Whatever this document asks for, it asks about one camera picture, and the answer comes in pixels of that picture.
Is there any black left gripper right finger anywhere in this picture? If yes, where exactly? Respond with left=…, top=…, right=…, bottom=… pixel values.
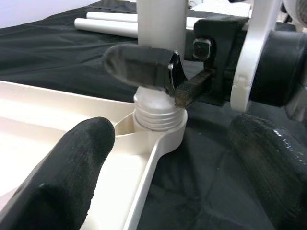
left=227, top=114, right=307, bottom=230

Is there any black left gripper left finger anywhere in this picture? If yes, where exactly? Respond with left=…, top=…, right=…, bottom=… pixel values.
left=0, top=116, right=116, bottom=230

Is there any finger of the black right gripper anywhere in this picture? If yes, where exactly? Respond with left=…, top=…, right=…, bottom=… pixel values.
left=103, top=45, right=188, bottom=97

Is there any white plastic table leg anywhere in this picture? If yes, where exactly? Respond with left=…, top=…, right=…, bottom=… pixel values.
left=133, top=0, right=188, bottom=132
left=86, top=11, right=139, bottom=23
left=74, top=17, right=195, bottom=38

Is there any white plastic table top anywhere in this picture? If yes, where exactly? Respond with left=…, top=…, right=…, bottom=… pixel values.
left=0, top=80, right=188, bottom=230

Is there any black cloth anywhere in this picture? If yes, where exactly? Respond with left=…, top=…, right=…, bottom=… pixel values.
left=0, top=0, right=307, bottom=230

